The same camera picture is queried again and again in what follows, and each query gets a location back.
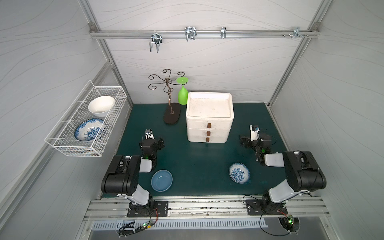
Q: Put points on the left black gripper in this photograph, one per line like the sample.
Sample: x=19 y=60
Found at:
x=160 y=142

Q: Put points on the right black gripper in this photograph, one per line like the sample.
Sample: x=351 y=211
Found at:
x=245 y=142

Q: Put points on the white three-drawer cabinet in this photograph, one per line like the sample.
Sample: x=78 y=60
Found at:
x=209 y=117

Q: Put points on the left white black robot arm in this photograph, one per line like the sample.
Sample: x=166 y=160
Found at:
x=122 y=176

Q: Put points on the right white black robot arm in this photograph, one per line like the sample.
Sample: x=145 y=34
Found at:
x=303 y=174

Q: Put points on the blue white patterned bowl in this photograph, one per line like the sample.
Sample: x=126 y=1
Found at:
x=239 y=173

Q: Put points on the plain blue bowl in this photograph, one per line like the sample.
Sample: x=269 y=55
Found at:
x=162 y=180

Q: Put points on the brown metal cup rack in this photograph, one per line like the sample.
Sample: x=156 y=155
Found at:
x=173 y=110

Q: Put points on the green plastic wine glass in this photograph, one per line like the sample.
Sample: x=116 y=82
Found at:
x=183 y=93

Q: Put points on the white bowl in basket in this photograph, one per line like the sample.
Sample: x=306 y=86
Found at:
x=101 y=106

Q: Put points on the blue patterned bowl in basket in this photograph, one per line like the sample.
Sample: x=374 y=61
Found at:
x=90 y=130

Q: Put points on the metal hook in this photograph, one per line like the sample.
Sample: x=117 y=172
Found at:
x=223 y=32
x=156 y=40
x=190 y=33
x=296 y=34

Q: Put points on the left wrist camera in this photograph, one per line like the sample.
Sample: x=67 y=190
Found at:
x=149 y=134

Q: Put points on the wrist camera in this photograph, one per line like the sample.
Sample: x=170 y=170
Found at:
x=149 y=134
x=254 y=132

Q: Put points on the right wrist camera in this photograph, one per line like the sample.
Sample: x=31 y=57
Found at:
x=254 y=132

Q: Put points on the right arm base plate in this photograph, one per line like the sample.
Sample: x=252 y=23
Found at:
x=259 y=207

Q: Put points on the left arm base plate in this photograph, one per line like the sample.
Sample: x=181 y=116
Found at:
x=153 y=209

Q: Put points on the white wire basket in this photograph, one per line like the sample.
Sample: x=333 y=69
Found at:
x=61 y=137

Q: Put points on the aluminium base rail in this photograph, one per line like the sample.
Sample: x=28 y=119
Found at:
x=204 y=207

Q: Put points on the aluminium top rail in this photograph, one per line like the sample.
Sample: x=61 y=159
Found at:
x=215 y=34

